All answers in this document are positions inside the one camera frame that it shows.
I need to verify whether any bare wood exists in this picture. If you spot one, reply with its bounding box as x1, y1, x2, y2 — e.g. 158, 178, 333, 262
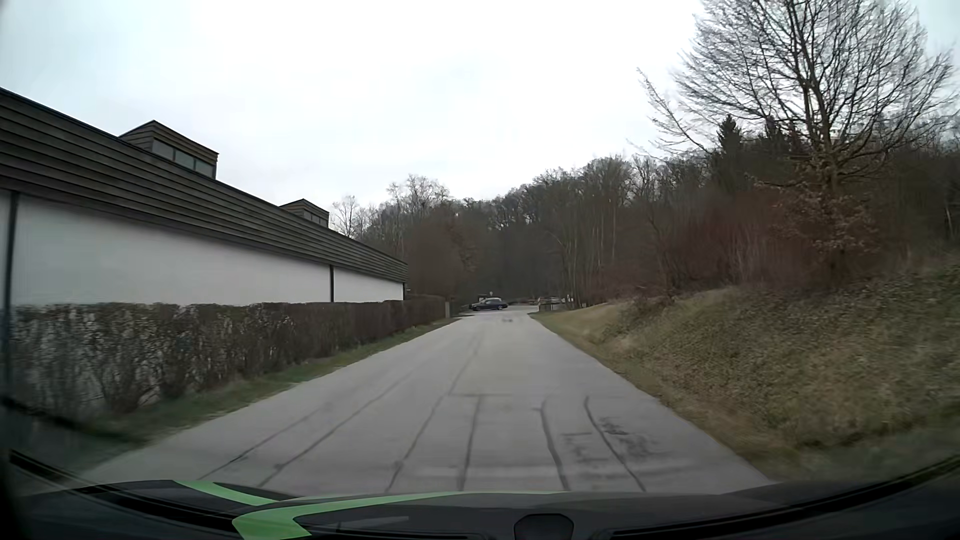
330, 116, 960, 307

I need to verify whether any grey asphalt road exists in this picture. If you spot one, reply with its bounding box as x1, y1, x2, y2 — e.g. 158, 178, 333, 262
78, 304, 774, 498

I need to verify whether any car's own bonnet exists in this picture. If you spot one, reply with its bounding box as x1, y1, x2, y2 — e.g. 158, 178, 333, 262
7, 450, 960, 540

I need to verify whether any narrow grass verge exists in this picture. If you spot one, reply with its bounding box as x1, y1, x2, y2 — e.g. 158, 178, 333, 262
45, 316, 460, 470

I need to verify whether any brown trimmed hedge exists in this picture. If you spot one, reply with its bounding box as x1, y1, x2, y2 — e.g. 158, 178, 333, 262
0, 294, 450, 421

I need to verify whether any grassy bank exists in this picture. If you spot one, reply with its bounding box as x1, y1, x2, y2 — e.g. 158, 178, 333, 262
531, 255, 960, 481

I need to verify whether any white building with dark roof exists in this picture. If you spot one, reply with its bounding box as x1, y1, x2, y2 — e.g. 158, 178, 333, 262
0, 87, 410, 391

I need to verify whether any large bare tree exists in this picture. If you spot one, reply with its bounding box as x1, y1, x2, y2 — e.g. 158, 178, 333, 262
637, 0, 960, 286

